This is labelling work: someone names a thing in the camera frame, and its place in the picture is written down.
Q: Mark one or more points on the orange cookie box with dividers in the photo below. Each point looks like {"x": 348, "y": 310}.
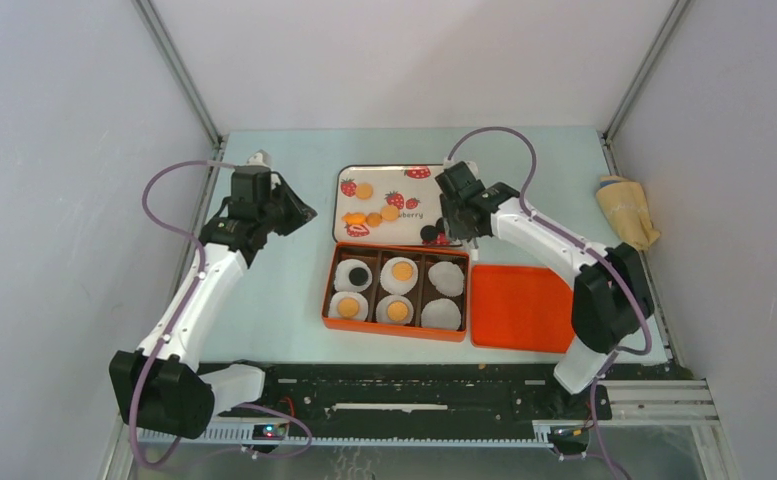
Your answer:
{"x": 410, "y": 292}

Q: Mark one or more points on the orange fish shaped cookie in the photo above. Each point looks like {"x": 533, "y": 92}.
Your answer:
{"x": 355, "y": 219}

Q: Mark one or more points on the strawberry print serving tray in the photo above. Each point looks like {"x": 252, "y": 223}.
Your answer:
{"x": 411, "y": 188}

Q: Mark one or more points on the orange box lid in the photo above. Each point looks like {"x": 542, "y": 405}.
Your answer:
{"x": 520, "y": 308}

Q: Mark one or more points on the swirl tan cookie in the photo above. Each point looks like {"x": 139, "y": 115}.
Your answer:
{"x": 398, "y": 312}

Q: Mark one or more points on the white paper cupcake liner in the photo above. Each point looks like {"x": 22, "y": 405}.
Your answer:
{"x": 332, "y": 311}
{"x": 380, "y": 311}
{"x": 392, "y": 286}
{"x": 341, "y": 282}
{"x": 442, "y": 314}
{"x": 447, "y": 278}

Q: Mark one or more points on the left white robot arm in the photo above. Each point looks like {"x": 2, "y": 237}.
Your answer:
{"x": 157, "y": 385}

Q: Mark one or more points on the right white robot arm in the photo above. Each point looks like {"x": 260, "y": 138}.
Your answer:
{"x": 611, "y": 297}

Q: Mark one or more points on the round tan biscuit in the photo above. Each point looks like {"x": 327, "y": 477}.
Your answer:
{"x": 390, "y": 213}
{"x": 403, "y": 271}
{"x": 375, "y": 219}
{"x": 348, "y": 307}
{"x": 364, "y": 191}

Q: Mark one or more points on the beige cloth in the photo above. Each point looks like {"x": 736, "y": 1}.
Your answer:
{"x": 625, "y": 207}

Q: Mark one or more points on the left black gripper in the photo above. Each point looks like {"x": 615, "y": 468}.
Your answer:
{"x": 300, "y": 211}

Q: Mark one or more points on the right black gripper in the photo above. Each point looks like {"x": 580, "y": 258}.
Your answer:
{"x": 454, "y": 231}

